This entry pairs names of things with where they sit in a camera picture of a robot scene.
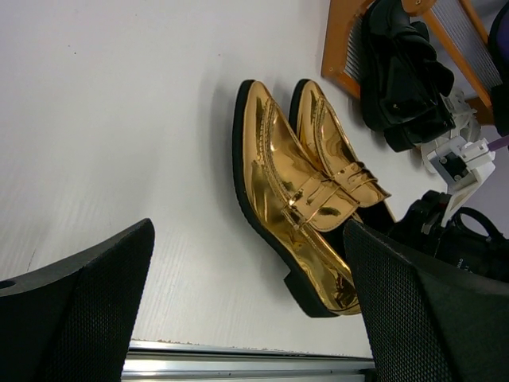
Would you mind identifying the black patent loafer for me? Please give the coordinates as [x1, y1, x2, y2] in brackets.
[360, 1, 455, 152]

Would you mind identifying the purple loafer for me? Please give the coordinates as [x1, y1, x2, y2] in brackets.
[488, 2, 508, 137]

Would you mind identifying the aluminium mounting rail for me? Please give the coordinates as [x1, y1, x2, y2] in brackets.
[121, 341, 375, 381]

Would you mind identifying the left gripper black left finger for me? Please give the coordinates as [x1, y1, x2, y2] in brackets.
[1, 219, 154, 381]

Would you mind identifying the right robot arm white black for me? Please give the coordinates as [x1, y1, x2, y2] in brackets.
[388, 190, 508, 283]

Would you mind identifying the orange wooden shoe shelf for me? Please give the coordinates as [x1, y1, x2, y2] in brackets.
[321, 1, 508, 131]

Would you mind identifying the gold loafer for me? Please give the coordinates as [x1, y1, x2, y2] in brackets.
[288, 79, 394, 229]
[231, 80, 360, 318]

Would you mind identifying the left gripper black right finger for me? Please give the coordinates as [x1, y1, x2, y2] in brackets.
[344, 221, 508, 381]

